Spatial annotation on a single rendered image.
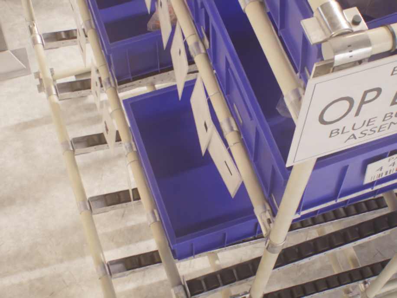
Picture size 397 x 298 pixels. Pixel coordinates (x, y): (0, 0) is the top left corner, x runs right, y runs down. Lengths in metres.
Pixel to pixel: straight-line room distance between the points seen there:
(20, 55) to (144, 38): 1.17
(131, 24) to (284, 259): 0.73
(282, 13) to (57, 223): 1.62
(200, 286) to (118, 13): 0.76
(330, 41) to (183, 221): 0.94
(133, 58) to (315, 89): 1.02
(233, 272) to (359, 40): 0.93
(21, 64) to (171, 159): 1.16
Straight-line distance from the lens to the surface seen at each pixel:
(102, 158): 2.59
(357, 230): 1.76
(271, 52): 1.06
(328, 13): 0.85
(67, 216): 2.51
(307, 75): 1.00
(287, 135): 1.42
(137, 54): 1.81
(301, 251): 1.69
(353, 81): 0.87
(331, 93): 0.87
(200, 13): 1.49
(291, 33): 1.03
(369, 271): 2.15
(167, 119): 1.81
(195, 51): 1.53
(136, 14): 1.99
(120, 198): 2.03
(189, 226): 1.69
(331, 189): 1.33
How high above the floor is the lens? 2.30
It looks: 62 degrees down
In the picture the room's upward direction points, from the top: 6 degrees clockwise
